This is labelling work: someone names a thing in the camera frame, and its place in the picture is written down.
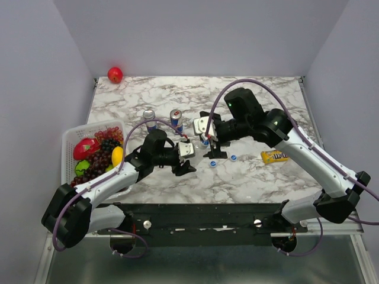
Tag clear unlabelled plastic bottle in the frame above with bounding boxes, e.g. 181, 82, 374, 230
195, 140, 208, 150

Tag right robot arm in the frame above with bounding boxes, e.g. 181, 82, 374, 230
193, 88, 370, 232

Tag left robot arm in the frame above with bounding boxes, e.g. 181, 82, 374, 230
41, 129, 196, 251

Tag yellow mango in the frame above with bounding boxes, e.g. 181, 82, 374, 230
111, 146, 124, 167

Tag upside-down energy drink can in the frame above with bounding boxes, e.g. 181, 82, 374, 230
143, 109, 159, 133

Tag upright energy drink can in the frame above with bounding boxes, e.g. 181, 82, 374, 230
170, 109, 184, 133

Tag yellow candy bag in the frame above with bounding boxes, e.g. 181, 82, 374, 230
261, 150, 289, 164

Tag green lime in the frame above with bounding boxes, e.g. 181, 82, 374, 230
105, 165, 114, 172

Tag red grape bunch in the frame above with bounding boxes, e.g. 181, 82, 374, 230
94, 127, 124, 144

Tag black grape bunch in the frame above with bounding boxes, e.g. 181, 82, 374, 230
101, 138, 121, 153

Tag dark purple grape bunch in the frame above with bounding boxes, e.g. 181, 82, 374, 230
70, 150, 112, 187

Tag red dragon fruit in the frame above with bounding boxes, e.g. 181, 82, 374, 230
73, 138, 101, 160

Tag green fruit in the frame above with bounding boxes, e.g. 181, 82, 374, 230
75, 160, 91, 176

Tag white fruit basket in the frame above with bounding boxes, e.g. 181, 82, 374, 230
60, 119, 127, 184

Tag red apple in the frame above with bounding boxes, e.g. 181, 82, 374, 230
107, 67, 123, 84

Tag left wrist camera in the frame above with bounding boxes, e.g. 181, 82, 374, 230
178, 141, 195, 159

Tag black mounting rail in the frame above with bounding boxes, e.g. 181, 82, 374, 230
88, 203, 307, 247

